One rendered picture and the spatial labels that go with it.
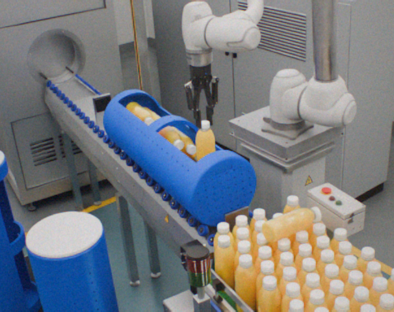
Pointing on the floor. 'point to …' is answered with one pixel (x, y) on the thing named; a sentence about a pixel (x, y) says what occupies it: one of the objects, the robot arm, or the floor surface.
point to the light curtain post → (141, 45)
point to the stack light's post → (201, 304)
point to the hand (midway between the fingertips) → (203, 117)
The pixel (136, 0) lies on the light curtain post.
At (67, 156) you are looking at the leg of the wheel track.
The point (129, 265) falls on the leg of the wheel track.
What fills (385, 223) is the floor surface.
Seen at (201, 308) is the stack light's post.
